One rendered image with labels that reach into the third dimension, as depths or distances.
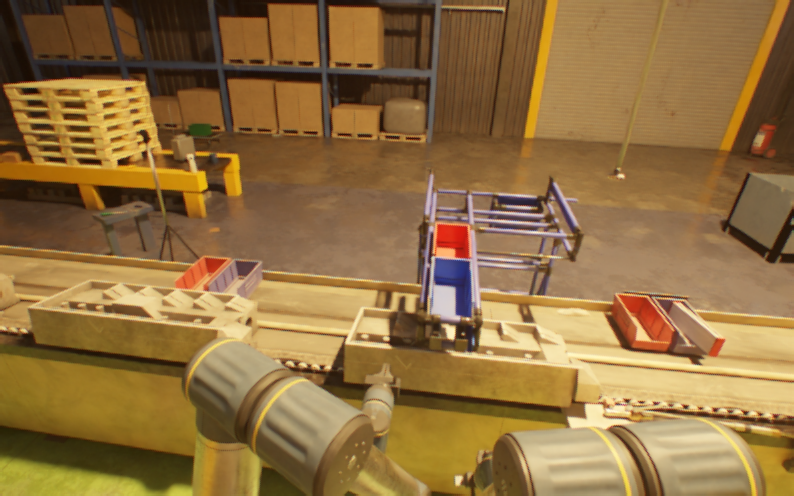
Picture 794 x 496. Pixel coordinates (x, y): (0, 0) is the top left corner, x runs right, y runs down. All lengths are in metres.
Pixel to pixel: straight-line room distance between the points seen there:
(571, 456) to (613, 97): 11.94
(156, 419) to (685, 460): 2.34
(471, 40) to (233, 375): 11.21
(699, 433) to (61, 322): 2.42
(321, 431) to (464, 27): 11.30
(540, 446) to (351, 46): 10.09
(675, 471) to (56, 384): 2.68
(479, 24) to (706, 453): 11.30
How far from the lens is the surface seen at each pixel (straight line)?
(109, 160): 6.45
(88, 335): 2.40
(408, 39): 11.72
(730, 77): 13.59
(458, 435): 2.05
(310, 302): 2.46
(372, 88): 11.90
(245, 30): 11.29
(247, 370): 0.79
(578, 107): 12.16
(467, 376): 1.78
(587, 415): 1.96
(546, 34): 11.76
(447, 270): 1.75
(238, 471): 0.92
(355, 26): 10.41
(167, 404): 2.45
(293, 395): 0.73
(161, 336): 2.14
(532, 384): 1.84
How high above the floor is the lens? 2.15
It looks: 27 degrees down
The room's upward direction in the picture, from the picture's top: 2 degrees clockwise
